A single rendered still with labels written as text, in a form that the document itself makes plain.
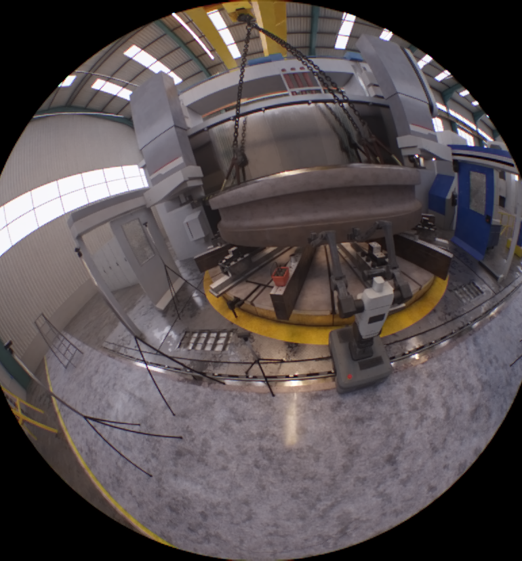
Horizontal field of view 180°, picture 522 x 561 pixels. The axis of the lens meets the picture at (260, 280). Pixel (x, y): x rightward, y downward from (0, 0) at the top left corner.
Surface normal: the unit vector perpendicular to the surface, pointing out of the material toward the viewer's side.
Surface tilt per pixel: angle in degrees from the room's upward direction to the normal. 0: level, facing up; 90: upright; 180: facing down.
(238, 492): 0
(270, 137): 90
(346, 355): 0
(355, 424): 0
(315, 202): 90
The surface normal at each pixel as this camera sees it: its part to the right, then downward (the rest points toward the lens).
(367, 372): -0.26, -0.82
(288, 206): -0.42, 0.58
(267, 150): -0.08, 0.55
